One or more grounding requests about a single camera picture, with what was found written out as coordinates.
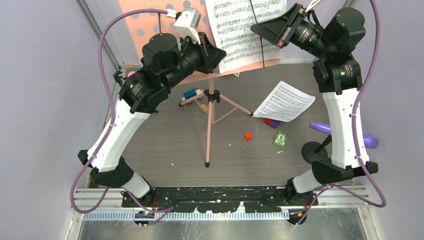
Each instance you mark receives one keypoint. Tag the pink microphone on tripod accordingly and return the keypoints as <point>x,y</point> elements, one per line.
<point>126,76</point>

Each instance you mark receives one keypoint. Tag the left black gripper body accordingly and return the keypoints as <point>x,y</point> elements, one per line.
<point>195,55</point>

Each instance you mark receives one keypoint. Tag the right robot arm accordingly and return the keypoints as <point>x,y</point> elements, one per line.
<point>339,79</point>

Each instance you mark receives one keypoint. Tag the sheet music page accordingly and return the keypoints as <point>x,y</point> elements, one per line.
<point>284,103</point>
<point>231,21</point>

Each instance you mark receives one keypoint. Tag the blue white toy car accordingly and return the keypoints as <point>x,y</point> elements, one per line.
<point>191,93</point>

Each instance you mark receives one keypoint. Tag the small red cube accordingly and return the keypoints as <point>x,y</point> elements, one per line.
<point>248,136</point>

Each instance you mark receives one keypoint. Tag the slotted cable duct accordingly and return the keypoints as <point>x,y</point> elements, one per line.
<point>141,215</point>

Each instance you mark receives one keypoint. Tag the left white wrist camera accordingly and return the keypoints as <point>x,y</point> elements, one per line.
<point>186,22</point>

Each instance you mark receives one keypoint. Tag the small wooden block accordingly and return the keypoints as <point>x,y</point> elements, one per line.
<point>205,108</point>

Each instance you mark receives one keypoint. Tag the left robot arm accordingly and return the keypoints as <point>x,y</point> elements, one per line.
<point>166,61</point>

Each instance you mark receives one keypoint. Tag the green owl number tile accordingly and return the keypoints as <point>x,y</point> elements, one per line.
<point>280,140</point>

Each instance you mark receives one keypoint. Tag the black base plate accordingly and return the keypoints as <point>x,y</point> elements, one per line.
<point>220,199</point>

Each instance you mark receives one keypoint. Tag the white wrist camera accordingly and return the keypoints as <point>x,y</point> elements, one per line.
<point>312,4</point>
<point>186,22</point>

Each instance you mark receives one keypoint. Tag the red purple brick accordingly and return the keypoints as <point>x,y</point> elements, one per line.
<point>272,123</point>

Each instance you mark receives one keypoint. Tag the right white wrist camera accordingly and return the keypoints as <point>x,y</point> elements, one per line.
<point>312,4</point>

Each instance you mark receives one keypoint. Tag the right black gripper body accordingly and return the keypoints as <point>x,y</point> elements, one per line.
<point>307,36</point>

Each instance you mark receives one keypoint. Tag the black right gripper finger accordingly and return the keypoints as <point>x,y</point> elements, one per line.
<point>274,27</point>
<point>277,40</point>

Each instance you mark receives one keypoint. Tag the purple microphone on round base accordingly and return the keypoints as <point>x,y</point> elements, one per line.
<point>314,151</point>

